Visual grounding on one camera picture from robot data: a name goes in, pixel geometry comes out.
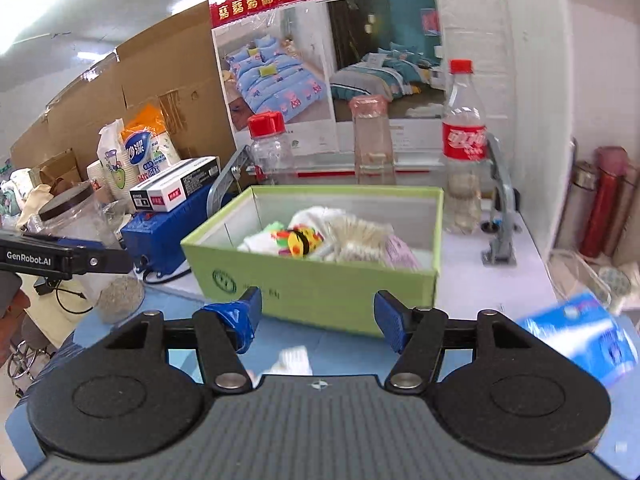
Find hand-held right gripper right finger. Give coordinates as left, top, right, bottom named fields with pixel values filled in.
left=373, top=290, right=540, bottom=392

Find black cable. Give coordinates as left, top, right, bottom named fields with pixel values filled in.
left=34, top=280, right=97, bottom=317

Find cola bottle with red cap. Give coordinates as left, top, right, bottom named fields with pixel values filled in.
left=439, top=58, right=489, bottom=235

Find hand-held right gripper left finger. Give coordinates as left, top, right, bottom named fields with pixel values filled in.
left=102, top=287, right=264, bottom=394

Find single white sock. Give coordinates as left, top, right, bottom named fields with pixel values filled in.
left=274, top=344, right=314, bottom=377

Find pink wet wipes pack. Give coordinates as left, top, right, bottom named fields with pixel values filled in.
left=384, top=234, right=424, bottom=272

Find white baby socks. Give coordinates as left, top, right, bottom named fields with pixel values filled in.
left=237, top=205, right=331, bottom=261

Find metal-legged stool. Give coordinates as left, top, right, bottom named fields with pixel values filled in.
left=0, top=287, right=53, bottom=398

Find colourful striped toy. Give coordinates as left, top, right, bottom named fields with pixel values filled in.
left=272, top=227, right=324, bottom=260

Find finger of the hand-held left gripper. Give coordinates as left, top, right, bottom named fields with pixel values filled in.
left=55, top=239, right=136, bottom=276

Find brown cardboard sheet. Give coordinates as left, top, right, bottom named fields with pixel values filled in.
left=9, top=9, right=237, bottom=187

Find small clear red-capped bottle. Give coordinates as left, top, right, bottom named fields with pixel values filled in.
left=247, top=111, right=296, bottom=187

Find wall poster with bedding photos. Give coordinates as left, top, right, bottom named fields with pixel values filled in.
left=202, top=0, right=447, bottom=172

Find large jar with black lid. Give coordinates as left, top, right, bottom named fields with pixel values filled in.
left=37, top=182, right=124, bottom=302

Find blue machine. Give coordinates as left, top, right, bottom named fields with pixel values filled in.
left=119, top=187, right=237, bottom=282

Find beige cloth bag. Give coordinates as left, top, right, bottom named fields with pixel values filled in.
left=0, top=167, right=55, bottom=232

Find orange and white paper pack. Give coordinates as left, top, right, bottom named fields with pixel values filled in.
left=121, top=103, right=182, bottom=182

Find blue tissue pack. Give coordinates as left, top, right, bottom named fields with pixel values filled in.
left=517, top=292, right=639, bottom=389

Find red thermos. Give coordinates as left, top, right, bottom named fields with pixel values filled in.
left=580, top=146, right=629, bottom=259

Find green cardboard box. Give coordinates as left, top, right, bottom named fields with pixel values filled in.
left=180, top=184, right=445, bottom=339

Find blue printed tablecloth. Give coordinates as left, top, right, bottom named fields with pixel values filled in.
left=5, top=252, right=640, bottom=466

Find black and white boxes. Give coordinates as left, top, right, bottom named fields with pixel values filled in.
left=128, top=156, right=221, bottom=213

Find clear glass jar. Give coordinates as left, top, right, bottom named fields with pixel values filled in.
left=348, top=94, right=398, bottom=186

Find paper cup pack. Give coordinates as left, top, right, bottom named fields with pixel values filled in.
left=86, top=119, right=139, bottom=202

